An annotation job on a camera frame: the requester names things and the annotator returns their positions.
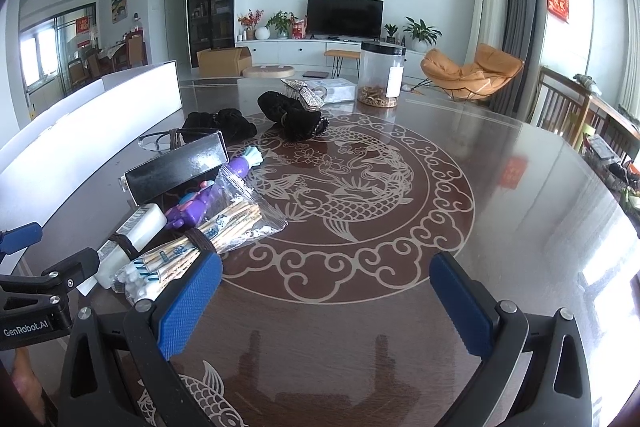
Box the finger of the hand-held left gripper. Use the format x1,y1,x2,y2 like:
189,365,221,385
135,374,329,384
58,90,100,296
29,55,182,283
0,222,44,256
46,247,102,296

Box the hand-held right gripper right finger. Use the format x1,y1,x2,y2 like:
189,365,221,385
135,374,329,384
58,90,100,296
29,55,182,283
429,251,593,427

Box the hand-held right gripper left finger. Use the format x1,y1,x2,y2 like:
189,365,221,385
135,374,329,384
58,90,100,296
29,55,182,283
57,251,224,427

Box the cosmetic cream tube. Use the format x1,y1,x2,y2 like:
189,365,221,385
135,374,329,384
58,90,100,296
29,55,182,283
95,204,169,291

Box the clear frame eyeglasses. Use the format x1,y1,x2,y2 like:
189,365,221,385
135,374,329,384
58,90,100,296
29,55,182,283
137,126,222,154

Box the rhinestone bow hair clip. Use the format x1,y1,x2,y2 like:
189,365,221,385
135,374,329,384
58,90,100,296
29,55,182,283
280,79,327,108

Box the pack of cotton swabs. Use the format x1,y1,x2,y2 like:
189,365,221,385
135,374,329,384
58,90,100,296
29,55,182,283
112,257,161,306

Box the bag of wooden chopsticks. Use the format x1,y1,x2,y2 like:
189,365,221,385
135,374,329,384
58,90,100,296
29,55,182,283
132,167,289,295

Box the purple toy water gun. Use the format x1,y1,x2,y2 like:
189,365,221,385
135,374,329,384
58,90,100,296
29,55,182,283
164,146,264,231

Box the white panel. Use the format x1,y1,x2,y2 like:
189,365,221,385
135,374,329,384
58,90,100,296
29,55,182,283
0,60,183,258

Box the black rectangular box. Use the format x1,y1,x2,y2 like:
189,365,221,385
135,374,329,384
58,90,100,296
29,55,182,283
120,131,230,206

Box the black velvet scrunchie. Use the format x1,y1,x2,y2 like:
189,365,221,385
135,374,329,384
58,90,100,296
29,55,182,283
181,107,257,144
257,91,307,124

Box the black beaded scrunchie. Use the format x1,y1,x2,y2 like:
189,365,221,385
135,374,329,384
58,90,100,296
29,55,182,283
280,107,331,141

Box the wooden chair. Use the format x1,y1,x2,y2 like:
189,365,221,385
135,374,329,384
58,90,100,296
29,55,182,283
529,65,640,170

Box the orange lounge chair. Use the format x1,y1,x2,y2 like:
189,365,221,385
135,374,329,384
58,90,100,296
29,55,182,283
419,43,525,102

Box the cardboard box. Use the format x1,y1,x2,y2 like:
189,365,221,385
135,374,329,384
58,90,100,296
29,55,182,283
196,46,253,78

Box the clear jar with black lid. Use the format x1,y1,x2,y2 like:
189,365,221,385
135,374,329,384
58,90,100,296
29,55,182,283
357,41,406,108

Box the round wooden low table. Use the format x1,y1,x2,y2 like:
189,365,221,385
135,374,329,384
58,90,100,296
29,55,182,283
242,64,297,80

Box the clear plastic box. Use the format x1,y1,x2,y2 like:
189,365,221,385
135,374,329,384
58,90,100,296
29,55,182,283
304,77,359,104

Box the large leafy potted plant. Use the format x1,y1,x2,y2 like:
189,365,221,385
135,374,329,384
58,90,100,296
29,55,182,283
402,16,444,54

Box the white television cabinet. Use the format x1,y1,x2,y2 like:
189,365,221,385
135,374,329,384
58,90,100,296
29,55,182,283
235,38,437,72

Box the orange stool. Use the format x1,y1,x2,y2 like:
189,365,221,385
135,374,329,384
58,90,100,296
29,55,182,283
323,49,362,78

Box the red flower arrangement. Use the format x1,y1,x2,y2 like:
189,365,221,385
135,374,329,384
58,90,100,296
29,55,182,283
237,9,266,40

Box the green potted plant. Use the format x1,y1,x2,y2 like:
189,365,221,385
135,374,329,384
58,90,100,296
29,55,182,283
265,10,299,40

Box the black television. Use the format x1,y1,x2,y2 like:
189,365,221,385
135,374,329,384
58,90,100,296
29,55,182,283
306,0,385,39

